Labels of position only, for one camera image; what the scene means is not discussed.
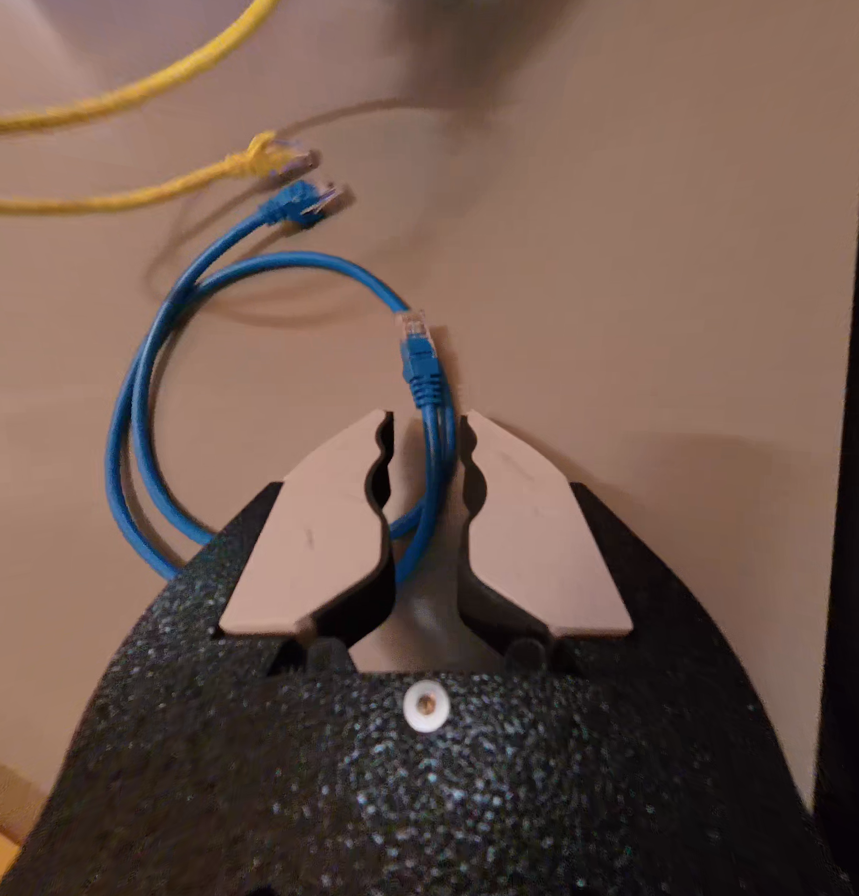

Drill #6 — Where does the yellow ethernet cable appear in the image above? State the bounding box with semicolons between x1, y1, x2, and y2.
0;0;323;215

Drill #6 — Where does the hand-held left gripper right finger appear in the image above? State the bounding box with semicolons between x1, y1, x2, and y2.
458;409;635;660

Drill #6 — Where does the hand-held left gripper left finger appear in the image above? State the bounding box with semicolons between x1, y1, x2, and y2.
218;409;397;648

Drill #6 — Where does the blue ethernet cable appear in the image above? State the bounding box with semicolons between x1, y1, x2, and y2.
105;180;460;586

